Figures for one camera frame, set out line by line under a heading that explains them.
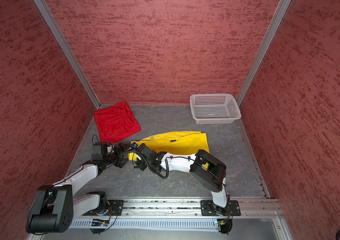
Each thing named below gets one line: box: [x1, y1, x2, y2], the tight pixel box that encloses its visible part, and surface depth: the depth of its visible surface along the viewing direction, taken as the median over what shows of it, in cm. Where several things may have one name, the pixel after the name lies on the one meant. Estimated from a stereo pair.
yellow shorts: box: [128, 131, 210, 161], surface depth 101 cm
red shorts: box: [94, 101, 142, 143], surface depth 107 cm
